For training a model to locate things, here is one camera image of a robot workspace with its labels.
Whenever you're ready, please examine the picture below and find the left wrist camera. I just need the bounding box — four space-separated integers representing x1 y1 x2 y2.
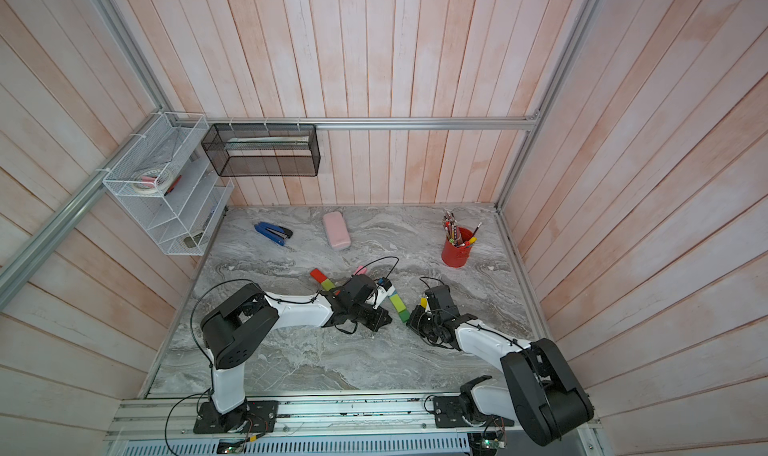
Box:
341 274 394 309

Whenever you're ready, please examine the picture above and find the long red block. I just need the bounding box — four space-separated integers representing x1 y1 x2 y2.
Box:
310 268 328 284

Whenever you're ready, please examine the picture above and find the coloured pencils bunch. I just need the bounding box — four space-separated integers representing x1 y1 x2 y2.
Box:
442 211 484 247

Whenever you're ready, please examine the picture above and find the white wire shelf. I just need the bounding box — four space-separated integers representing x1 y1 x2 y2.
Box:
103 112 234 256

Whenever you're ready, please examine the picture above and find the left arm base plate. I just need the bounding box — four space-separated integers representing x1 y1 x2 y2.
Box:
193 400 279 434

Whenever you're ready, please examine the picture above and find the red pencil cup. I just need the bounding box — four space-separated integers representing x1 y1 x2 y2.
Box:
441 227 476 268

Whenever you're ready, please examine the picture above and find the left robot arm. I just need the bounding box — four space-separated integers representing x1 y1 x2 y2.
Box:
200 275 395 416

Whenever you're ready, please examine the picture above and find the pink eraser case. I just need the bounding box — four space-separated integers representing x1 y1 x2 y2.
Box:
323 211 351 250

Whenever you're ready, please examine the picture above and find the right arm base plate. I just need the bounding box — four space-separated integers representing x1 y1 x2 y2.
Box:
428 395 516 428

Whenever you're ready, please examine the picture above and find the light green block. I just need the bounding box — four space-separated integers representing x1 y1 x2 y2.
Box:
389 293 407 313

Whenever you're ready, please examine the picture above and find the black mesh basket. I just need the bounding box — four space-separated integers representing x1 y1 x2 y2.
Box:
201 123 321 177

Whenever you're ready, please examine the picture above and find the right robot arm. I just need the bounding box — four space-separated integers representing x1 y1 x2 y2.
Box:
406 285 594 446

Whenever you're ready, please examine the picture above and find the tape roll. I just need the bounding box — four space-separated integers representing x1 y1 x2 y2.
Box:
130 167 173 196

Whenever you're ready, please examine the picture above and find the blue stapler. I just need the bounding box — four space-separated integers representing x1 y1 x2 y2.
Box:
254 221 293 246

